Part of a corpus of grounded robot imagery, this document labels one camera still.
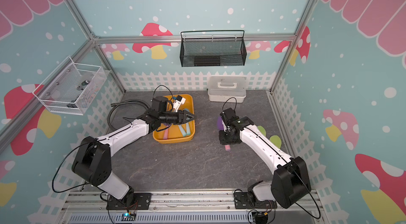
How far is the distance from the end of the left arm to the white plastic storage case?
39 centimetres

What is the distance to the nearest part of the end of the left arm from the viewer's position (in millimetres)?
688

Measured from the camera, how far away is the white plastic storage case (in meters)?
1.08
